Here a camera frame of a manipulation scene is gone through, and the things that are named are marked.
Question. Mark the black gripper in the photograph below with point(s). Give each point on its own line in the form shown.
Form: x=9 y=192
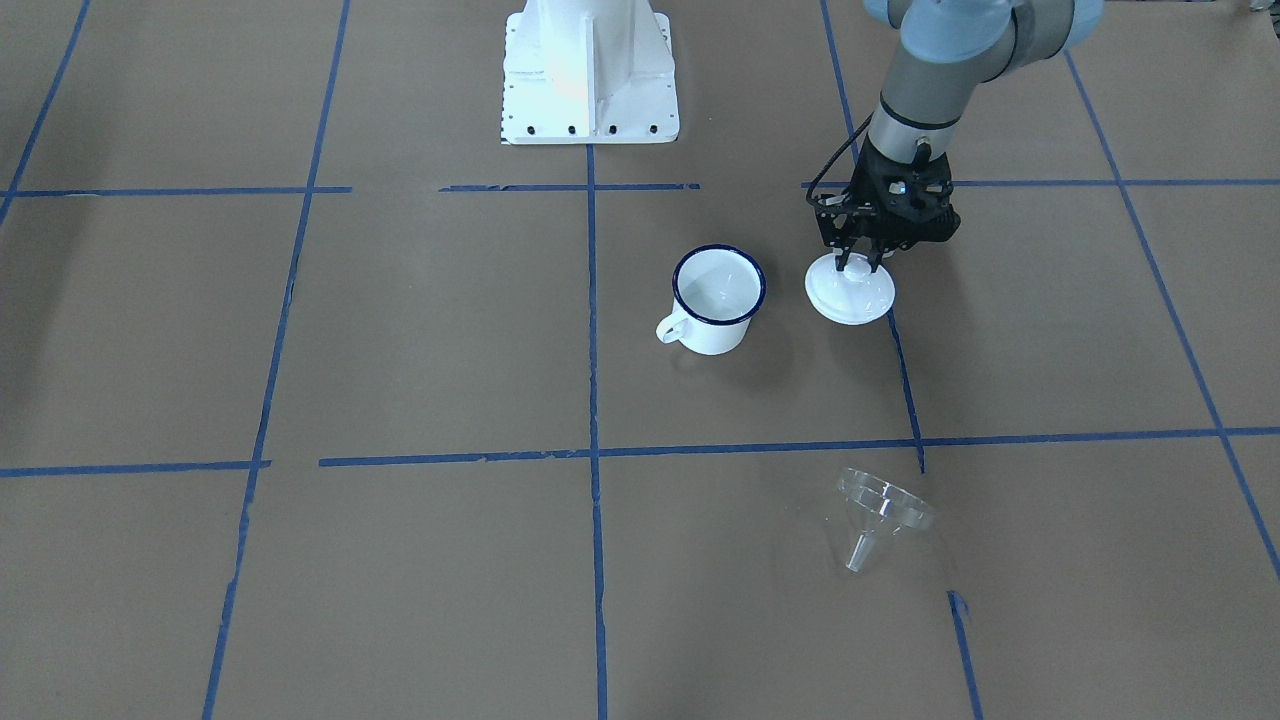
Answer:
x=836 y=222

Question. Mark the white enamel cup lid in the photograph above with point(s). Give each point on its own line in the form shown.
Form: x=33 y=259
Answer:
x=851 y=294

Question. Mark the clear glass funnel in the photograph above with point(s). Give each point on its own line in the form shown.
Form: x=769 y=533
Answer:
x=879 y=510

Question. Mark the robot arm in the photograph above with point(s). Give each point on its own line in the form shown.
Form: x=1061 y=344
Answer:
x=946 y=50

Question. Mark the white enamel cup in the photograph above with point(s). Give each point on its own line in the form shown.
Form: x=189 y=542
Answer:
x=717 y=289

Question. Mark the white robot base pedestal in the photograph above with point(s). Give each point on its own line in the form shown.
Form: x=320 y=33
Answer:
x=579 y=72

